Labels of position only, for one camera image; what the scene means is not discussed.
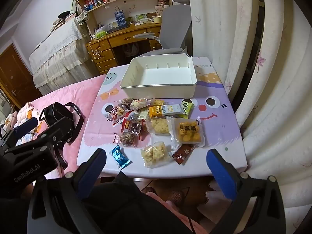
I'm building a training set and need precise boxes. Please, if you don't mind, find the dark cloth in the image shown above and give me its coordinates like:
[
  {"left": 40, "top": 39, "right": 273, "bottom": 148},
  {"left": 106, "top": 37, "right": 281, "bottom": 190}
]
[{"left": 80, "top": 172, "right": 193, "bottom": 234}]

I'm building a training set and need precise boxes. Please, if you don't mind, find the orange white oat bar packet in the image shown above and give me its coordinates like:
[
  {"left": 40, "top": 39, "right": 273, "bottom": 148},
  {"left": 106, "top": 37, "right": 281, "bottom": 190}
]
[{"left": 149, "top": 104, "right": 186, "bottom": 118}]

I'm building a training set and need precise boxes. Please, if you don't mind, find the black cable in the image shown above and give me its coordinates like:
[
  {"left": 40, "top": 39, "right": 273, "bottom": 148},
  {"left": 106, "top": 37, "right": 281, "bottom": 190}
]
[{"left": 188, "top": 214, "right": 198, "bottom": 234}]

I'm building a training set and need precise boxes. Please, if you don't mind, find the clear bread packet red label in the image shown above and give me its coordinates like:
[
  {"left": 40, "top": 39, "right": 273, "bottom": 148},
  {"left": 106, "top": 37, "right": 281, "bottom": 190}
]
[{"left": 129, "top": 97, "right": 153, "bottom": 111}]

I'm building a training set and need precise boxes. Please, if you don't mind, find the white cable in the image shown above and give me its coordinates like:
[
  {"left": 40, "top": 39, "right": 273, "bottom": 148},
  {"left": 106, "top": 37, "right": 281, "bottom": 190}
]
[{"left": 86, "top": 33, "right": 101, "bottom": 60}]

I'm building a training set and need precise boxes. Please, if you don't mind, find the person's left forearm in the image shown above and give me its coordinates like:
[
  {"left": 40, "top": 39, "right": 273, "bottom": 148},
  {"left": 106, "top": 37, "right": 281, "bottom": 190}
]
[{"left": 0, "top": 175, "right": 37, "bottom": 234}]

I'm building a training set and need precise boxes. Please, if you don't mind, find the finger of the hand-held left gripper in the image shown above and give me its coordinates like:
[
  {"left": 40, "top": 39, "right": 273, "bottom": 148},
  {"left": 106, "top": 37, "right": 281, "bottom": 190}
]
[
  {"left": 4, "top": 117, "right": 39, "bottom": 147},
  {"left": 15, "top": 117, "right": 74, "bottom": 150}
]

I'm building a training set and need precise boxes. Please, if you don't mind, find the cartoon printed quilt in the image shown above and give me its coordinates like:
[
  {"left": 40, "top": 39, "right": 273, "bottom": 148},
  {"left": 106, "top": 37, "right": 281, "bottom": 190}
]
[{"left": 0, "top": 101, "right": 44, "bottom": 144}]

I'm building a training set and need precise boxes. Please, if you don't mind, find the white flowered curtain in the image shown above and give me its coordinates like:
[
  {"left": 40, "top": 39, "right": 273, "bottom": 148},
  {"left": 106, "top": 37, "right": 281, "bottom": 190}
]
[{"left": 188, "top": 0, "right": 312, "bottom": 234}]

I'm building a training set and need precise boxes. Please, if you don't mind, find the wooden desk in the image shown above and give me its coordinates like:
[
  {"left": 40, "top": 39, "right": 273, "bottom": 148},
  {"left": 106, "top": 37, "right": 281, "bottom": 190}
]
[{"left": 85, "top": 22, "right": 164, "bottom": 76}]

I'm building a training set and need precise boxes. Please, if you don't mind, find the orange red snack packet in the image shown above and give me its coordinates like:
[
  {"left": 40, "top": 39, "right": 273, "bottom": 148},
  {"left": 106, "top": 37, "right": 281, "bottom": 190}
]
[{"left": 121, "top": 119, "right": 132, "bottom": 133}]

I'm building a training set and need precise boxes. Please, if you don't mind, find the white plastic bin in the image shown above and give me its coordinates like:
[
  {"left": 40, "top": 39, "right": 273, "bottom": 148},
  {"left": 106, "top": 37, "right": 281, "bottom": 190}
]
[{"left": 119, "top": 53, "right": 198, "bottom": 99}]

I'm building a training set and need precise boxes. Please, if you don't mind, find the cartoon printed tablecloth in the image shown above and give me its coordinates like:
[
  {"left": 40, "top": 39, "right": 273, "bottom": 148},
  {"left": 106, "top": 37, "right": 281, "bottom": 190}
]
[{"left": 77, "top": 57, "right": 249, "bottom": 178}]

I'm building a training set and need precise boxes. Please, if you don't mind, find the dark brown snack packet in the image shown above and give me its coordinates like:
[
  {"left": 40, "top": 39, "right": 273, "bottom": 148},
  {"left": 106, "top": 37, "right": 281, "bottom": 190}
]
[{"left": 128, "top": 119, "right": 149, "bottom": 140}]

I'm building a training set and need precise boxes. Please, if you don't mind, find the small clear nut packet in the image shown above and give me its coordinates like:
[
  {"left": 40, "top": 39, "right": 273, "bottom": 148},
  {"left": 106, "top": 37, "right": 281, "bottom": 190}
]
[{"left": 111, "top": 106, "right": 126, "bottom": 116}]

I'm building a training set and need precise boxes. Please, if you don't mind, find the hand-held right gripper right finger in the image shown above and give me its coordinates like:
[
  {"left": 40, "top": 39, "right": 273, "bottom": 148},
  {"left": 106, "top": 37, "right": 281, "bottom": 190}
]
[{"left": 206, "top": 149, "right": 287, "bottom": 234}]

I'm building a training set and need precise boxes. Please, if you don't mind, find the pink cloth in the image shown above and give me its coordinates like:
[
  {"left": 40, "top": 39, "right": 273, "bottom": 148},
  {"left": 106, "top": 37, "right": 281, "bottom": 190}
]
[{"left": 146, "top": 191, "right": 207, "bottom": 234}]

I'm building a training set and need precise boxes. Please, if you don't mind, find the white lace cloth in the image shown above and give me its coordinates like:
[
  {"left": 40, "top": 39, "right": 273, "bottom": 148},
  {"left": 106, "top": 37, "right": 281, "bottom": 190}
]
[{"left": 29, "top": 18, "right": 92, "bottom": 95}]

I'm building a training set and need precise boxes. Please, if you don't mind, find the clear plastic bag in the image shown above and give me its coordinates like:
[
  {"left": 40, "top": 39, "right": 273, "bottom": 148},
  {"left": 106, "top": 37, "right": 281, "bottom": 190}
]
[{"left": 123, "top": 43, "right": 140, "bottom": 56}]

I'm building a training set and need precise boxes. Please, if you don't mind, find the wooden bookshelf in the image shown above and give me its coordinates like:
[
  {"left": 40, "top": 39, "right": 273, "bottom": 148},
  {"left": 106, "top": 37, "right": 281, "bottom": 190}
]
[{"left": 71, "top": 0, "right": 173, "bottom": 30}]

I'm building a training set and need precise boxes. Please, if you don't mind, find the brown flower print sachet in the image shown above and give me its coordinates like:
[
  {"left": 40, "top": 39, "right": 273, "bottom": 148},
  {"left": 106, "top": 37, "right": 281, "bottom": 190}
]
[{"left": 171, "top": 144, "right": 197, "bottom": 165}]

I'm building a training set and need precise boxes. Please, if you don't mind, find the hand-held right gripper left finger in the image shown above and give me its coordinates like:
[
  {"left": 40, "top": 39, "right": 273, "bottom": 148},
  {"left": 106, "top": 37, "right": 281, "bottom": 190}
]
[{"left": 27, "top": 148, "right": 108, "bottom": 234}]

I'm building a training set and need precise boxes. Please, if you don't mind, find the clear nut cluster packet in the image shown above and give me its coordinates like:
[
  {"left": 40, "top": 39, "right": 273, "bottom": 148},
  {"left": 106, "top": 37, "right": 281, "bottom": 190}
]
[{"left": 119, "top": 130, "right": 139, "bottom": 148}]

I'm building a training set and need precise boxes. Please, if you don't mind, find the stack of books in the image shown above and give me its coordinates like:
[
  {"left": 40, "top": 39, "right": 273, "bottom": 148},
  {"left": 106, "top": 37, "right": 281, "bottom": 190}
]
[{"left": 50, "top": 12, "right": 76, "bottom": 32}]

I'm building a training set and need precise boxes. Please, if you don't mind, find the clear crumbly cake packet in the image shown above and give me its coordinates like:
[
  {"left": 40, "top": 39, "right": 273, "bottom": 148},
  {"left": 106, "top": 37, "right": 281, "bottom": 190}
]
[{"left": 145, "top": 116, "right": 175, "bottom": 136}]

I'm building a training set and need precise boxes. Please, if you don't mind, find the blue candy packet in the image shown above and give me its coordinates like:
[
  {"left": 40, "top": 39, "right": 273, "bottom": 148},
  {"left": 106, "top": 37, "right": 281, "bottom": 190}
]
[{"left": 108, "top": 145, "right": 132, "bottom": 170}]

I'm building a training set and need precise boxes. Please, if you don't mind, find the grey office chair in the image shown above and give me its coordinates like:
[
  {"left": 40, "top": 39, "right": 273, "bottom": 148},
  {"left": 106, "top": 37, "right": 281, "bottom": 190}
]
[{"left": 133, "top": 0, "right": 195, "bottom": 58}]

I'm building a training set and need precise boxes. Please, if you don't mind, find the clear rice crisp packet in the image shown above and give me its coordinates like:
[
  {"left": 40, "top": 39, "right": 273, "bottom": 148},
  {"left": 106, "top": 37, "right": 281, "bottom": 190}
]
[{"left": 141, "top": 141, "right": 171, "bottom": 168}]

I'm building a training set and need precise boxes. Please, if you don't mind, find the blue gift bag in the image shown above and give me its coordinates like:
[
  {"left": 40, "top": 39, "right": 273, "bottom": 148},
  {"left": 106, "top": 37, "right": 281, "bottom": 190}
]
[{"left": 114, "top": 6, "right": 127, "bottom": 28}]

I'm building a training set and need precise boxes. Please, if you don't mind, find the brown wooden door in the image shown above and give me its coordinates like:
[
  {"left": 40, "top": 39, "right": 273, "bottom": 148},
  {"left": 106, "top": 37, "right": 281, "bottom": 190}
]
[{"left": 0, "top": 43, "right": 42, "bottom": 110}]

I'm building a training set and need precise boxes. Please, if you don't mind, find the yellow pastry tray packet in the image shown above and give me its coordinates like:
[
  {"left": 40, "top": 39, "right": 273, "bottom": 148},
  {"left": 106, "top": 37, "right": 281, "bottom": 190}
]
[{"left": 168, "top": 117, "right": 206, "bottom": 148}]

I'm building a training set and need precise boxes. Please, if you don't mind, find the floral fabric bag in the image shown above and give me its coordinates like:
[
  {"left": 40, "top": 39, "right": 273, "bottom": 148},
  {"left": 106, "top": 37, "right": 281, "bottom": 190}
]
[{"left": 74, "top": 10, "right": 89, "bottom": 26}]

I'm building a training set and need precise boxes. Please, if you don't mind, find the green snack packet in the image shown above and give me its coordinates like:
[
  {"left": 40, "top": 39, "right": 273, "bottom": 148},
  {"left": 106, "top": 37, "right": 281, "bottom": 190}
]
[{"left": 181, "top": 98, "right": 198, "bottom": 115}]

